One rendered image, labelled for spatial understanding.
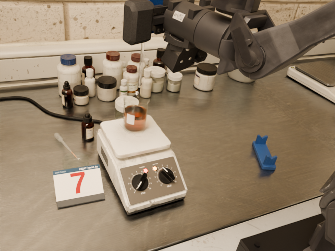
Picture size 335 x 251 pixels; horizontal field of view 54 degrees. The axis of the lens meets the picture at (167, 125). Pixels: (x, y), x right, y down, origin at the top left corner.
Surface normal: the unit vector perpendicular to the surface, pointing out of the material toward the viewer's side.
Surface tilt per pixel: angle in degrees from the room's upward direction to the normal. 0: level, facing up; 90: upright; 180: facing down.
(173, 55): 92
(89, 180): 40
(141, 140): 0
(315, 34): 86
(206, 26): 58
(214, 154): 0
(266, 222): 0
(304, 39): 86
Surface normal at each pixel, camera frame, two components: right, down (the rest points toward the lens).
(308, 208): 0.12, -0.82
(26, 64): 0.42, 0.56
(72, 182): 0.32, -0.26
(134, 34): -0.01, 0.58
